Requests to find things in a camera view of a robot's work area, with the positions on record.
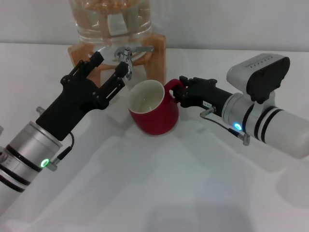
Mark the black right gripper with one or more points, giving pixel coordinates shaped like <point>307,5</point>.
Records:
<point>207,96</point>

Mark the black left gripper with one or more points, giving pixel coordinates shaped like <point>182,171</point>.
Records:
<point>72,101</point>

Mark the red cup white inside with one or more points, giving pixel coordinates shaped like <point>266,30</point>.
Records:
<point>159,116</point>

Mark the right robot arm silver white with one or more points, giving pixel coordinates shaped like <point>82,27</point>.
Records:
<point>277,130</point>

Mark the left robot arm silver white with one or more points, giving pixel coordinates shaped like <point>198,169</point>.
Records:
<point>26,149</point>

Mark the chrome faucet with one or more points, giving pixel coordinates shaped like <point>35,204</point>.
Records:
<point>124,54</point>

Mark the wooden dispenser stand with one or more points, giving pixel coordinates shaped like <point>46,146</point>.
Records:
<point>158,58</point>

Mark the glass water dispenser jar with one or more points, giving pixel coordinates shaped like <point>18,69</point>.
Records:
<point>108,21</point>

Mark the right wrist camera housing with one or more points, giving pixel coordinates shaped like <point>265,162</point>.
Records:
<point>260,77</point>

